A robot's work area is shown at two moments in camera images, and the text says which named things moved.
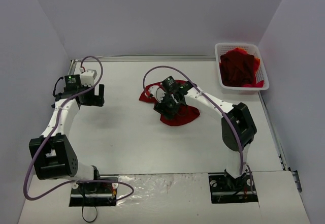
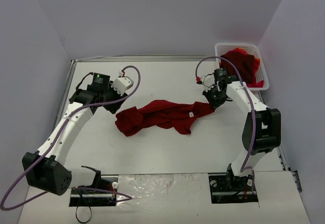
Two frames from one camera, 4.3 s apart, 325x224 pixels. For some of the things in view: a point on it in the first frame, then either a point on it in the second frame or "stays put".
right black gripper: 165,107 to 211,98
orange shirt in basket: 256,62 stays put
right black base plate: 225,188 stays put
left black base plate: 95,194 stays put
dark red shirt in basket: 236,68 stays put
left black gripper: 94,99 to 113,104
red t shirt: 189,114 to 164,114
